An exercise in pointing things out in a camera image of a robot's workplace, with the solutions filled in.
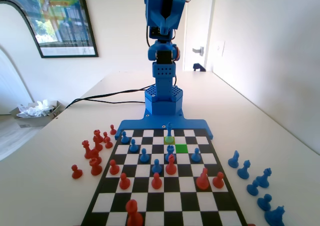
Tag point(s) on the black framed map poster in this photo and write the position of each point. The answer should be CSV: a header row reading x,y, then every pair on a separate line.
x,y
62,18

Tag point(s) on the white arched furniture panel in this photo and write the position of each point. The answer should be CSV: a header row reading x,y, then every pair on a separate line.
x,y
10,30

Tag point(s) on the blue chess bishop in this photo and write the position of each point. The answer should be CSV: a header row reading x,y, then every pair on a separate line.
x,y
244,171

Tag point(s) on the blue chess queen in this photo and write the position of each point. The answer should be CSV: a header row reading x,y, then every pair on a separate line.
x,y
264,179

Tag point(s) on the black and white chessboard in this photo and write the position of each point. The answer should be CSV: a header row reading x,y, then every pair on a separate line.
x,y
185,186

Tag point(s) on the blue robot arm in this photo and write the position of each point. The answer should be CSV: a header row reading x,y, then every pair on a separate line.
x,y
163,85

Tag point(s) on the small blue clamp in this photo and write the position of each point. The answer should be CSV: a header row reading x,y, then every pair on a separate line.
x,y
197,66

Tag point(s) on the red chess rook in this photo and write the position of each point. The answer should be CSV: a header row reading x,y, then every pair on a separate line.
x,y
95,168
97,132

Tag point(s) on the grey cardboard box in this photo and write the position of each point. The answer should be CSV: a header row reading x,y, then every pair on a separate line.
x,y
32,122

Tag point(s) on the red chess queen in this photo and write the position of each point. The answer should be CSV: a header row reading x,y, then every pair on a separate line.
x,y
86,150

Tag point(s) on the blue chess pawn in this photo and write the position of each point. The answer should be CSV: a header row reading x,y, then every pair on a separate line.
x,y
196,157
124,138
133,147
253,189
264,203
143,157
156,168

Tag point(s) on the blue geared gripper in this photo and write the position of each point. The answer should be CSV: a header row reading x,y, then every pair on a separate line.
x,y
165,23

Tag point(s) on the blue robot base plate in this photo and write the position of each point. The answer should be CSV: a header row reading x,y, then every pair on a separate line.
x,y
140,123

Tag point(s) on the blue chess king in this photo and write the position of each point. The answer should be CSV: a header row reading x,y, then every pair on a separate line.
x,y
169,133

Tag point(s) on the white wall switch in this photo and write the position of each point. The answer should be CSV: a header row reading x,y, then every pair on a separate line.
x,y
221,48

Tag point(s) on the red object edge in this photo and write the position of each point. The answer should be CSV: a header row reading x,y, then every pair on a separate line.
x,y
251,224

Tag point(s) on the crumpled white packing paper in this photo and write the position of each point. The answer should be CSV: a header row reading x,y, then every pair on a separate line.
x,y
32,109

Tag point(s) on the blue chess knight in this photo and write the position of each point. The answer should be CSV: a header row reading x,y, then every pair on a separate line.
x,y
234,161

